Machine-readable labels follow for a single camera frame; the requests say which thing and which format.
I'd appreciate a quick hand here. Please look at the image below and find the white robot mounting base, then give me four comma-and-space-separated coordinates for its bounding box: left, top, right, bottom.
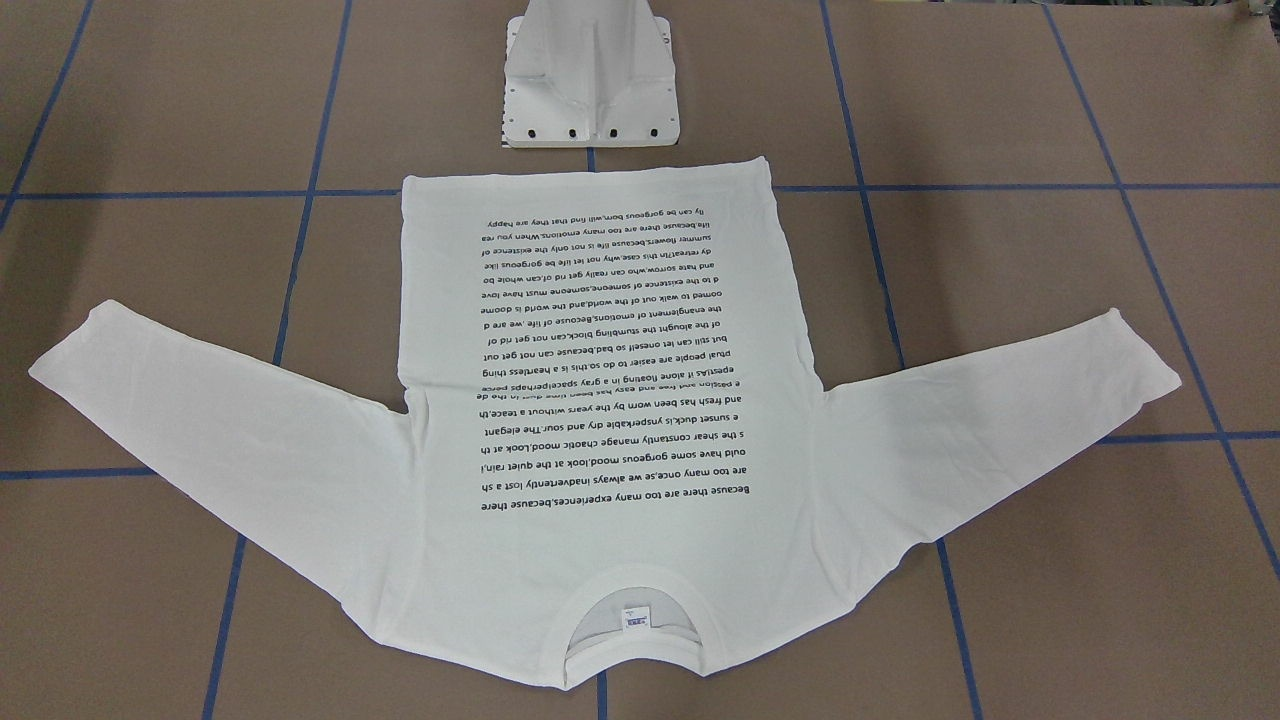
502, 1, 680, 149

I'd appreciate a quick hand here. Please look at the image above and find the white long-sleeve printed shirt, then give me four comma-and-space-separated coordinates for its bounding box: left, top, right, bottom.
29, 158, 1180, 689

